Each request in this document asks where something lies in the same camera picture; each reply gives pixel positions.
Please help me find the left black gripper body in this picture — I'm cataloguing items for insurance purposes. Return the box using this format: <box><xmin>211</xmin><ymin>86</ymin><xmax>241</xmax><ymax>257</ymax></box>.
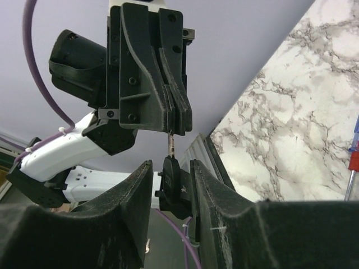
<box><xmin>105</xmin><ymin>5</ymin><xmax>196</xmax><ymax>110</ymax></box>

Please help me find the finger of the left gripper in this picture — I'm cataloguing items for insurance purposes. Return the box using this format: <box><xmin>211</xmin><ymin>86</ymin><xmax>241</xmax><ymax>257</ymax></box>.
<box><xmin>158</xmin><ymin>8</ymin><xmax>192</xmax><ymax>136</ymax></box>
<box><xmin>119</xmin><ymin>3</ymin><xmax>171</xmax><ymax>132</ymax></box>

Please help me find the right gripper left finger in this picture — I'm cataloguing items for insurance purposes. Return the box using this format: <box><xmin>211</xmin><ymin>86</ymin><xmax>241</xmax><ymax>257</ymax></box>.
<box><xmin>1</xmin><ymin>160</ymin><xmax>153</xmax><ymax>268</ymax></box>

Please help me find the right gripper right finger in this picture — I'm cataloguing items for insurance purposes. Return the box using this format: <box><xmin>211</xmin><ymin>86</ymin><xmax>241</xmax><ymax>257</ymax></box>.
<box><xmin>191</xmin><ymin>160</ymin><xmax>358</xmax><ymax>268</ymax></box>

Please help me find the black padlock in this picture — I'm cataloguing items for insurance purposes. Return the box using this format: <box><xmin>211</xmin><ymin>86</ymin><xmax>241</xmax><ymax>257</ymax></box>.
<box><xmin>155</xmin><ymin>156</ymin><xmax>192</xmax><ymax>220</ymax></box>

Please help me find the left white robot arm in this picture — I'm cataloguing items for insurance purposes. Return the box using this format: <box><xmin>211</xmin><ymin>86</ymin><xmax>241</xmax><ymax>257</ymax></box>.
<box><xmin>7</xmin><ymin>1</ymin><xmax>194</xmax><ymax>208</ymax></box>

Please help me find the blue red screwdriver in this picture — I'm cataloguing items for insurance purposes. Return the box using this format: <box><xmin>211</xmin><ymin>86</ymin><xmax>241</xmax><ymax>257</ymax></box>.
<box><xmin>344</xmin><ymin>118</ymin><xmax>359</xmax><ymax>201</ymax></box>

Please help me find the left aluminium extrusion rail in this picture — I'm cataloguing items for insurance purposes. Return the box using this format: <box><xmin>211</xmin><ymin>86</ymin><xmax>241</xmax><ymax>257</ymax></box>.
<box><xmin>179</xmin><ymin>133</ymin><xmax>235</xmax><ymax>190</ymax></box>

